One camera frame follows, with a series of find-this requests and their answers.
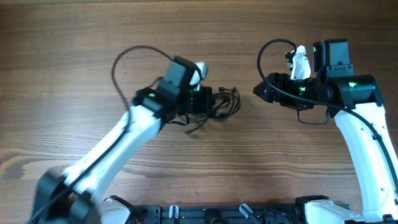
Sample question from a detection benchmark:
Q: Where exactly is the left camera cable black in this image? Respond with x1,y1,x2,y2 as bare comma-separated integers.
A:
27,45,172,224

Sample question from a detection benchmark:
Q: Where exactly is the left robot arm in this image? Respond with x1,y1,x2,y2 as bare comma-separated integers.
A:
28,57,208,223

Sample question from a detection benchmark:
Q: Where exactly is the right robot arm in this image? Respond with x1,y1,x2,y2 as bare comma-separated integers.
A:
253,39,397,223

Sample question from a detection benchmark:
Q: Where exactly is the camera cable black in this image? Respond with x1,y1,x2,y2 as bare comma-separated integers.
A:
27,45,172,224
256,39,397,187

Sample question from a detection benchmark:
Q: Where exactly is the right camera cable black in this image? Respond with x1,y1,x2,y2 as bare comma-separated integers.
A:
256,39,397,187

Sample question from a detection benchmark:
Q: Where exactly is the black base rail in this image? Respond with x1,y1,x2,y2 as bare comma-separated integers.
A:
102,195,352,224

